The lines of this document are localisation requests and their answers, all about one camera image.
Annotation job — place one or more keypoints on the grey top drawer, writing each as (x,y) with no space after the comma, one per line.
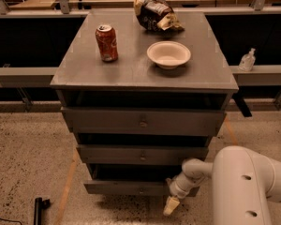
(138,121)

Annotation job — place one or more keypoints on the grey bottom drawer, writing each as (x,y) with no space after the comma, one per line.
(121,179)

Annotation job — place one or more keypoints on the grey drawer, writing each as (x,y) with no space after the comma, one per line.
(138,155)
(121,179)
(138,121)

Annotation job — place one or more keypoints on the white paper bowl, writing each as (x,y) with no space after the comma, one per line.
(168,54)

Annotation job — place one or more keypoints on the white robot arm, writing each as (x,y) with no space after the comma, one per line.
(243,183)

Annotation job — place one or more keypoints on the grey wooden drawer cabinet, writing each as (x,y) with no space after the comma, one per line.
(84,80)

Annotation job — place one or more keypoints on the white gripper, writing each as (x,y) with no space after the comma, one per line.
(177,189)

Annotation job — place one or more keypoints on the grey middle drawer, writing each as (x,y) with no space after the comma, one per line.
(138,155)

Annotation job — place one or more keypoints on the crumpled chip bag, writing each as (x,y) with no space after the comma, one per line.
(156,15)

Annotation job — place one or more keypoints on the red soda can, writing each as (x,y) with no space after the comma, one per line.
(107,43)

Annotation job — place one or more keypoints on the grey metal rail fence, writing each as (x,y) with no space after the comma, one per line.
(39,76)

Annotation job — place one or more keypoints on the black post on floor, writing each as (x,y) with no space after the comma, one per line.
(40,205)

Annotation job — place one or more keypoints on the clear sanitizer pump bottle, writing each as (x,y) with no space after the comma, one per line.
(247,61)

